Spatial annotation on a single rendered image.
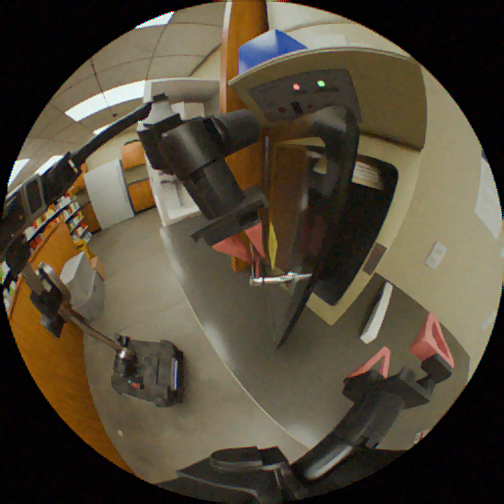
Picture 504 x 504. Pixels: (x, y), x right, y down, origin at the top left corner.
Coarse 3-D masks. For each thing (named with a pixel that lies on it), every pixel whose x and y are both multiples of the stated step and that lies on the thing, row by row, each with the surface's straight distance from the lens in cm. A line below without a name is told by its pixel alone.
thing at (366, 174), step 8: (360, 160) 33; (368, 160) 34; (360, 168) 32; (368, 168) 33; (376, 168) 35; (360, 176) 32; (368, 176) 33; (376, 176) 34; (368, 184) 32; (376, 184) 34; (384, 184) 38
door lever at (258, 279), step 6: (252, 246) 24; (252, 252) 22; (258, 252) 23; (252, 258) 21; (258, 258) 21; (252, 264) 21; (258, 264) 20; (252, 270) 20; (258, 270) 20; (288, 270) 20; (252, 276) 19; (258, 276) 19; (264, 276) 19; (270, 276) 19; (276, 276) 19; (282, 276) 20; (288, 276) 19; (252, 282) 19; (258, 282) 19; (264, 282) 19; (270, 282) 19; (276, 282) 19; (282, 282) 20; (288, 282) 19
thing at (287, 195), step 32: (288, 128) 21; (320, 128) 13; (352, 128) 10; (288, 160) 20; (320, 160) 12; (352, 160) 10; (288, 192) 20; (320, 192) 12; (288, 224) 20; (320, 224) 12; (288, 256) 20; (320, 256) 12; (288, 288) 21; (288, 320) 22
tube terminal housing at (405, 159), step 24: (336, 24) 46; (360, 24) 46; (384, 48) 39; (360, 144) 29; (384, 144) 29; (408, 168) 28; (408, 192) 28; (384, 240) 30; (360, 288) 36; (336, 312) 44
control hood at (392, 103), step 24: (312, 48) 25; (336, 48) 24; (360, 48) 23; (264, 72) 30; (288, 72) 27; (360, 72) 24; (384, 72) 23; (408, 72) 23; (240, 96) 37; (360, 96) 25; (384, 96) 24; (408, 96) 24; (264, 120) 37; (288, 120) 33; (384, 120) 26; (408, 120) 25; (408, 144) 28
